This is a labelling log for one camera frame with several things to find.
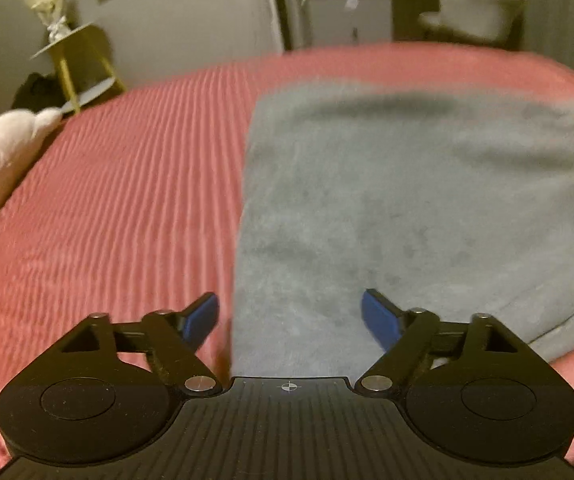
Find wrapped flower bouquet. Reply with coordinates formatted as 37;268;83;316
23;0;71;44

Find black bag on floor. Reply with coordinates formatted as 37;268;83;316
11;73;66;113

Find grey bedside cabinet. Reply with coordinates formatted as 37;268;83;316
298;0;393;48

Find grey upholstered chair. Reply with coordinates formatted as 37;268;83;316
418;0;525;46

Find pink ribbed bedspread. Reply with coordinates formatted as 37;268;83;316
0;42;574;467

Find yellow side table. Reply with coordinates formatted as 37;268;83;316
30;22;127;115

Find grey sweatpants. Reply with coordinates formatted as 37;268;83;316
232;82;574;378

